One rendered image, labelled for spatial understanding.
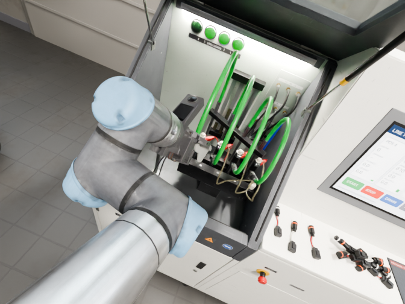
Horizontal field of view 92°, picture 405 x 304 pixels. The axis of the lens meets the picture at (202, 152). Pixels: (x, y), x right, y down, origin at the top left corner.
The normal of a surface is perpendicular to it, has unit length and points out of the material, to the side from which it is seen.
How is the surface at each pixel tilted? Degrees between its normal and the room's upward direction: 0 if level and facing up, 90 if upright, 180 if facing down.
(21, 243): 0
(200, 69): 90
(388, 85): 76
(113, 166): 9
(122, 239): 21
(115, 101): 45
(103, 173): 33
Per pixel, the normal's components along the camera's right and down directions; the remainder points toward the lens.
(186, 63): -0.31, 0.64
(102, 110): -0.28, -0.18
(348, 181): -0.23, 0.47
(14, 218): 0.27, -0.65
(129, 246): 0.62, -0.64
